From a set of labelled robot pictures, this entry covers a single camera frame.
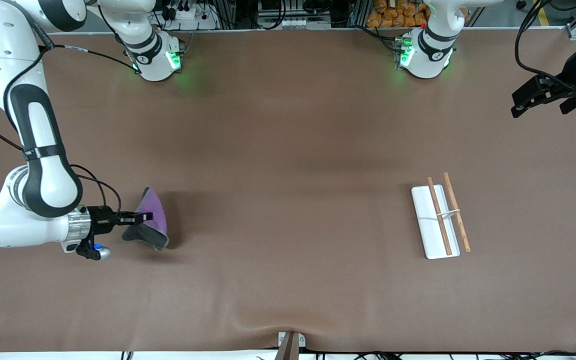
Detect purple and grey towel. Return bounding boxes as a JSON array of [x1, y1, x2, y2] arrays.
[[121, 186, 170, 251]]

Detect orange snack packets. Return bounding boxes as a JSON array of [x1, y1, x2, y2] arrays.
[[366, 0, 430, 29]]

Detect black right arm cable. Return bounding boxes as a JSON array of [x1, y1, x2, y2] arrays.
[[0, 42, 141, 213]]

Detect aluminium table edge rail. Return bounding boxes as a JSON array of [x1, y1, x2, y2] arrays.
[[48, 26, 569, 37]]

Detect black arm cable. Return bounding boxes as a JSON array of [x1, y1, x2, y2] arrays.
[[0, 42, 141, 213], [514, 0, 576, 93]]

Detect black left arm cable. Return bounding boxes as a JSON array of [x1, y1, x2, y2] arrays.
[[514, 0, 576, 93]]

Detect brown camera strut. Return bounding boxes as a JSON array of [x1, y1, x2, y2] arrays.
[[274, 332, 300, 360]]

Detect white power strip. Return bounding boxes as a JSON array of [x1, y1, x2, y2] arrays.
[[163, 0, 220, 31]]

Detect white terminal block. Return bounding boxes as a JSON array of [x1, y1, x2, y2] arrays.
[[258, 15, 332, 31]]

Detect silver mount bracket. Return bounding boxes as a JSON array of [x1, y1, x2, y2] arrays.
[[277, 331, 307, 349]]

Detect white towel rack base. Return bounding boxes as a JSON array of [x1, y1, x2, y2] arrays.
[[411, 185, 462, 260]]

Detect wooden rack rod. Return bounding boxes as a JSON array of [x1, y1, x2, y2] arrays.
[[442, 172, 472, 253], [427, 177, 453, 256]]

